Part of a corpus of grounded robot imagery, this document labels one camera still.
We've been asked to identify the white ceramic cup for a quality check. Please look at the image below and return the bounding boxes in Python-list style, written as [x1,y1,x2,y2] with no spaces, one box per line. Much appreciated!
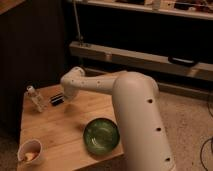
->
[17,139,44,165]

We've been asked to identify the green ceramic bowl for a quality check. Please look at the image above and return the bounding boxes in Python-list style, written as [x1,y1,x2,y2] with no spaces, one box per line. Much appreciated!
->
[83,118,120,156]

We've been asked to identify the clear plastic bottle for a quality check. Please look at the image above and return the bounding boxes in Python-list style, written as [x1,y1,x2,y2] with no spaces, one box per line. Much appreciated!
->
[27,85,46,113]

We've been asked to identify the cluttered background shelf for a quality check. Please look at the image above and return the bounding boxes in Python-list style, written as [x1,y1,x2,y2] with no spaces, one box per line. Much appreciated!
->
[66,0,213,22]

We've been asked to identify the black floor cable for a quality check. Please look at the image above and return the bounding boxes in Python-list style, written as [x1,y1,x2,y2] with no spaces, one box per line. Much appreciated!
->
[199,96,213,171]

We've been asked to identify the black rectangular object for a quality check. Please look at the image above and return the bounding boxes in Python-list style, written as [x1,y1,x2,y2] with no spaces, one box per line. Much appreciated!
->
[50,93,64,106]

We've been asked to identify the metal stand pole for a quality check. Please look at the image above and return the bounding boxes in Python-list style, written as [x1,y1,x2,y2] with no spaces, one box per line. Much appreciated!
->
[72,0,83,46]

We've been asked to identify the long case with handle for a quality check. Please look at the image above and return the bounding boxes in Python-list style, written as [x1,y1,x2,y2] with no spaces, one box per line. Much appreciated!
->
[69,41,213,81]

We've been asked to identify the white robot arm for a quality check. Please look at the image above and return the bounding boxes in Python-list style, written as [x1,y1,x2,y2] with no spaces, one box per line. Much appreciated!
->
[60,67,177,171]

